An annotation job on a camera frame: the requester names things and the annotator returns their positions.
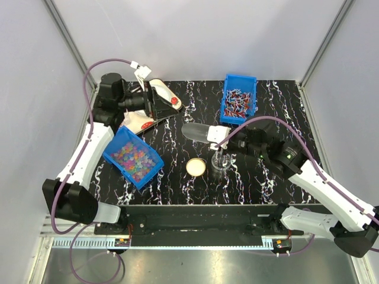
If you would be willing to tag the white slotted cable duct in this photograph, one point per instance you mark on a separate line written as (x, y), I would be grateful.
(114, 243)

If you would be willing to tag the blue bin of wrapped candies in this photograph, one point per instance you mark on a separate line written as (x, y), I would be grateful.
(239, 99)

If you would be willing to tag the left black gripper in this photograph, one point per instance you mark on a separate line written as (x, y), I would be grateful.
(155, 106)

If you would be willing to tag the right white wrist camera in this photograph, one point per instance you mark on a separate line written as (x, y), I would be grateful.
(217, 134)

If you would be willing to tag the clear glass jar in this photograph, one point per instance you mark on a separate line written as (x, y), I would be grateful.
(221, 162)

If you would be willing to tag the aluminium frame rail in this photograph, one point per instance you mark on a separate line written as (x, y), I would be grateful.
(112, 229)

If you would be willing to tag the white round jar lid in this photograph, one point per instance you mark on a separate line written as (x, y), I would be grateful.
(195, 167)

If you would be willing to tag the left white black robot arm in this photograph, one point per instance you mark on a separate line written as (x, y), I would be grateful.
(67, 196)

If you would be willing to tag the strawberry pattern tray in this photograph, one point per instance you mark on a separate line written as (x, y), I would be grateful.
(137, 121)

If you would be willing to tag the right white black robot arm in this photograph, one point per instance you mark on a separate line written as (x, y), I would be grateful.
(351, 223)

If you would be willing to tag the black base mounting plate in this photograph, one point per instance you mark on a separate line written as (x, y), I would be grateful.
(213, 223)

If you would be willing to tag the clear plastic scoop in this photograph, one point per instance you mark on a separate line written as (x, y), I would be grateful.
(196, 132)

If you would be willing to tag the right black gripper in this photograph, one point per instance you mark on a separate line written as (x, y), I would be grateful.
(230, 141)

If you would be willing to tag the blue bin of star candies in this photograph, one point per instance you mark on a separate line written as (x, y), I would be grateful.
(135, 159)

